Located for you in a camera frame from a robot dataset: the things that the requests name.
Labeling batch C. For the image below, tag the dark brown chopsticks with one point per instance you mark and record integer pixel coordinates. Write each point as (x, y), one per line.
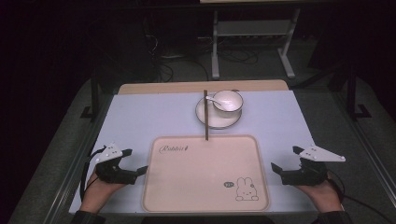
(206, 124)

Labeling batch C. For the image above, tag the white metal stand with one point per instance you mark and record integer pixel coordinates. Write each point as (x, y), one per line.
(253, 29)

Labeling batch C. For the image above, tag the metal frame rail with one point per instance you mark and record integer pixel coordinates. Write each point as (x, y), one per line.
(77, 168)
(364, 140)

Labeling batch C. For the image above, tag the person's left hand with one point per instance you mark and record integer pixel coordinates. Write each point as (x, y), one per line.
(99, 193)

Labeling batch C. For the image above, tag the white ceramic spoon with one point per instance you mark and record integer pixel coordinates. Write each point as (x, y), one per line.
(213, 100)

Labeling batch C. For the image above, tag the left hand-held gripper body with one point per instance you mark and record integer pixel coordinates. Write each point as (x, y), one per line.
(113, 174)

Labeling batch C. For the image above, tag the pale lilac table mat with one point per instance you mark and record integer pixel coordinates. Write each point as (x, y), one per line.
(140, 124)

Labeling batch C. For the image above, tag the person's right hand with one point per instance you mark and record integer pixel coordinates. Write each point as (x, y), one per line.
(322, 194)

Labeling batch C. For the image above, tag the pink tray with rabbit print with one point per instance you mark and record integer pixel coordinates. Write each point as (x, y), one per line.
(205, 177)

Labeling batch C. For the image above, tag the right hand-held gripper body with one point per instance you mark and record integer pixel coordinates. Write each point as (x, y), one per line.
(306, 175)

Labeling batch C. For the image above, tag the white bowl with dark rim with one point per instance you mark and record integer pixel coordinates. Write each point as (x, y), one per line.
(229, 104)

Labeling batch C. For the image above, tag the white round plate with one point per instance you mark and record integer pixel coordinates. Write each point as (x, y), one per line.
(214, 119)

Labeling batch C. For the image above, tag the black metal stand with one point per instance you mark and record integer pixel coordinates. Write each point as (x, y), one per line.
(94, 96)
(353, 99)

